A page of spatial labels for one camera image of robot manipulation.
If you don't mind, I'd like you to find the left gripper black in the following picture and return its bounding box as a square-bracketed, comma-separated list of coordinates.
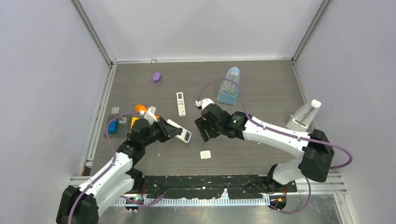
[141, 117, 181, 147]

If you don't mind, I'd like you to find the small white remote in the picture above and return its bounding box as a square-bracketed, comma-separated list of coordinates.
[166, 119, 192, 143]

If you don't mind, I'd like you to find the white remote control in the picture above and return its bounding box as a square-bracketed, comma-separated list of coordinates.
[177, 92, 186, 117]

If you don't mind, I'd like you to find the small white battery cover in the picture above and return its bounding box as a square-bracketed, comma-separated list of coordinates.
[200, 150, 212, 159]

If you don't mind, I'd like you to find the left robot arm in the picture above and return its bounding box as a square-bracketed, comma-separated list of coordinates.
[56, 117, 185, 224]

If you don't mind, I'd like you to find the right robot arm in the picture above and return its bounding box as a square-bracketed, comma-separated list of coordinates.
[194, 99, 334, 192]

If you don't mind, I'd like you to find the yellow tape measure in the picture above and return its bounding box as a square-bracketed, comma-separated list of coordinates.
[129, 117, 139, 133]

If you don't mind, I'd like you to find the purple cap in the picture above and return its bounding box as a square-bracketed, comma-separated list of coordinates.
[152, 72, 162, 84]

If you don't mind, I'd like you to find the blue lego brick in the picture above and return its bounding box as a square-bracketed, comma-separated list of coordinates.
[107, 120, 119, 134]

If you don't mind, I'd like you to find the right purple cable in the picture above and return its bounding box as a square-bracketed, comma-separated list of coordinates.
[197, 78, 354, 170]

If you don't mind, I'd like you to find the purple cable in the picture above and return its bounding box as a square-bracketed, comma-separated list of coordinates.
[197, 78, 354, 170]
[67, 112, 141, 224]

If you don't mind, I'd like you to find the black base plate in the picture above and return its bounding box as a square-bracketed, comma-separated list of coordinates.
[139, 174, 297, 199]

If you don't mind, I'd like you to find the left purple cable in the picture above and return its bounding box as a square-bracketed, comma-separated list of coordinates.
[67, 112, 141, 224]

